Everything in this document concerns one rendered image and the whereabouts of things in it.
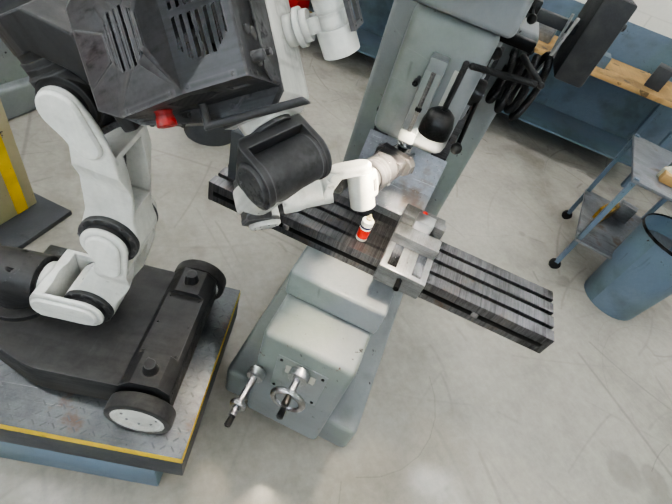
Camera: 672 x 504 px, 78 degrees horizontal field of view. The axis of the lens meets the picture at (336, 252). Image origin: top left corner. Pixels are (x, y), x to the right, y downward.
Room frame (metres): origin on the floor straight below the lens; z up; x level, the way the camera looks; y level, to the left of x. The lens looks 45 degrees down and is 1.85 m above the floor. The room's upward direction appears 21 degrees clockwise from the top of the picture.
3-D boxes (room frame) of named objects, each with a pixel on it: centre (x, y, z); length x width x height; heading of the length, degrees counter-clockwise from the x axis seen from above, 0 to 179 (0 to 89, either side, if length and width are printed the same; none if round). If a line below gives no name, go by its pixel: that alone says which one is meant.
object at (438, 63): (0.98, -0.07, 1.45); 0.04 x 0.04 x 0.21; 84
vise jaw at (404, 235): (1.02, -0.23, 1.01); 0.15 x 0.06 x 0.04; 83
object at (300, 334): (1.07, -0.08, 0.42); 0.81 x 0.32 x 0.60; 174
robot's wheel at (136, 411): (0.41, 0.38, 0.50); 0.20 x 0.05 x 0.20; 99
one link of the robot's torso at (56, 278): (0.64, 0.69, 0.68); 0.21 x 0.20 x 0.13; 99
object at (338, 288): (1.09, -0.08, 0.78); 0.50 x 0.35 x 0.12; 174
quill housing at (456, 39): (1.10, -0.08, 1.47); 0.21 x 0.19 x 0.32; 84
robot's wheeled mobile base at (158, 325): (0.64, 0.66, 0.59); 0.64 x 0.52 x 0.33; 99
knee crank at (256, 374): (0.58, 0.12, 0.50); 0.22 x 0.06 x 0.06; 174
